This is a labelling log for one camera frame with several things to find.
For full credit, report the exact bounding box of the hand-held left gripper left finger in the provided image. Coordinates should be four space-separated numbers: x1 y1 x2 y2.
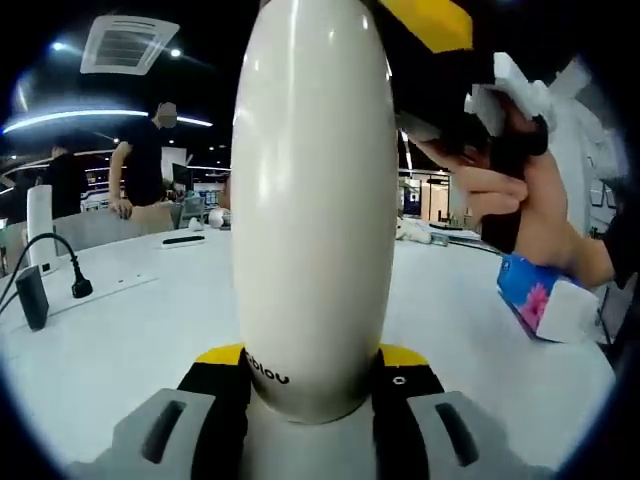
102 342 251 480

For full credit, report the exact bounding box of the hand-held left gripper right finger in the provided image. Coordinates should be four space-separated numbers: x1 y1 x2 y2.
372 344 551 480

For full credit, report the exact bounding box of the white water cup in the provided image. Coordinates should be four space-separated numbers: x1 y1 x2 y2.
230 0 400 425

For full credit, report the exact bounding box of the person's right hand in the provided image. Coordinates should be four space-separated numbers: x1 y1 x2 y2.
417 107 572 267

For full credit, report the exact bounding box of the white table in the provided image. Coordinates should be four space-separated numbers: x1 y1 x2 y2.
0 227 620 480

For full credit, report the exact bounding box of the white power strip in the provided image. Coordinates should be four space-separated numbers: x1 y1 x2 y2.
49 272 161 317

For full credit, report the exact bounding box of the white game controller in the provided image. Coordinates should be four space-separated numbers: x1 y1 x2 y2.
397 217 434 244

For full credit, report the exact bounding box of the blue tissue pack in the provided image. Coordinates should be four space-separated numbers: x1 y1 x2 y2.
494 253 600 344

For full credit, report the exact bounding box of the black power adapter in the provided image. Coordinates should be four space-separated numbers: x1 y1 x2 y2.
14 265 51 332

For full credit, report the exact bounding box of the black remote control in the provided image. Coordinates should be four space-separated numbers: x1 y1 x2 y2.
160 234 207 250

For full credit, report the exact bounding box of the person's black shirt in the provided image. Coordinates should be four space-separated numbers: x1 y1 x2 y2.
599 198 640 362

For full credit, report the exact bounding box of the grey desk partition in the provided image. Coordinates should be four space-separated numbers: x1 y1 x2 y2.
52 206 177 251

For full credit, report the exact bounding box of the ceiling air conditioner vent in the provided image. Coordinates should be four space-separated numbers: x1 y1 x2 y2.
79 14 181 77

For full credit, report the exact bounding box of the curved ceiling light strip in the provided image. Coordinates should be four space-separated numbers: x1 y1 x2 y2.
0 108 214 136

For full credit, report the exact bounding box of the black cable with plug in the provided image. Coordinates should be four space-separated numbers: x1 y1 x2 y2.
8 234 95 300

